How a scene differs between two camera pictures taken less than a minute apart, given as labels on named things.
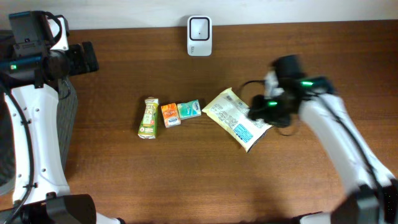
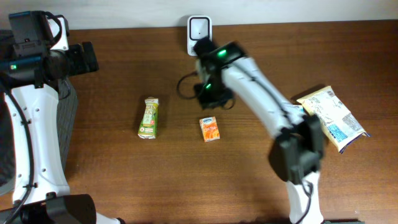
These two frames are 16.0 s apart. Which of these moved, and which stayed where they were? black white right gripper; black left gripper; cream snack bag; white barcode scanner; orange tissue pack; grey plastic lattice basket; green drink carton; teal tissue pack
Moved: black white right gripper; cream snack bag; orange tissue pack; teal tissue pack
Stayed: grey plastic lattice basket; black left gripper; green drink carton; white barcode scanner
